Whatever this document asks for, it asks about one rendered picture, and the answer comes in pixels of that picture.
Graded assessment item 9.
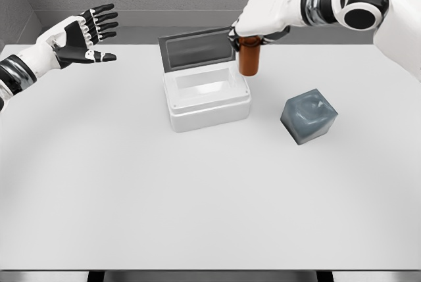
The brown cylindrical bottle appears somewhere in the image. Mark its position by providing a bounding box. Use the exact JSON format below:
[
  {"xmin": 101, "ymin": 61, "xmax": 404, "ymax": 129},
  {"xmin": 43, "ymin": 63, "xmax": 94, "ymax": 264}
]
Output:
[{"xmin": 237, "ymin": 34, "xmax": 262, "ymax": 78}]

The white box base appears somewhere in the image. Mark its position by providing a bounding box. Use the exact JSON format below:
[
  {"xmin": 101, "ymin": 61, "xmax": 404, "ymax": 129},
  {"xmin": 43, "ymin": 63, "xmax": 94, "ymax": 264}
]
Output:
[{"xmin": 162, "ymin": 60, "xmax": 253, "ymax": 133}]

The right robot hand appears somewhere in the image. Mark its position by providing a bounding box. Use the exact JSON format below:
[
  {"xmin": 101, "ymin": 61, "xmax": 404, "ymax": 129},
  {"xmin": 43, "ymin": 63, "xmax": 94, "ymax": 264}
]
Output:
[{"xmin": 227, "ymin": 0, "xmax": 294, "ymax": 49}]

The grey-blue cube block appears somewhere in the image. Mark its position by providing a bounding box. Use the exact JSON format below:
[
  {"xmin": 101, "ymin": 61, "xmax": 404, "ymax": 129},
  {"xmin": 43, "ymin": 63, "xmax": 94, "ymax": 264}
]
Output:
[{"xmin": 280, "ymin": 88, "xmax": 339, "ymax": 146}]

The grey hinged box lid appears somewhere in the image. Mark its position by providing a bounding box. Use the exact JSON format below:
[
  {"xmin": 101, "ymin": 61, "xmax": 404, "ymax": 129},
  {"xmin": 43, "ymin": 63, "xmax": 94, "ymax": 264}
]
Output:
[{"xmin": 158, "ymin": 26, "xmax": 236, "ymax": 74}]

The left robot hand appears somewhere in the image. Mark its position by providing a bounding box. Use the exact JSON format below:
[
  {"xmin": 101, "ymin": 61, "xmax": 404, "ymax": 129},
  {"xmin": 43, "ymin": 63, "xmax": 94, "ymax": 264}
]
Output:
[{"xmin": 36, "ymin": 3, "xmax": 119, "ymax": 70}]

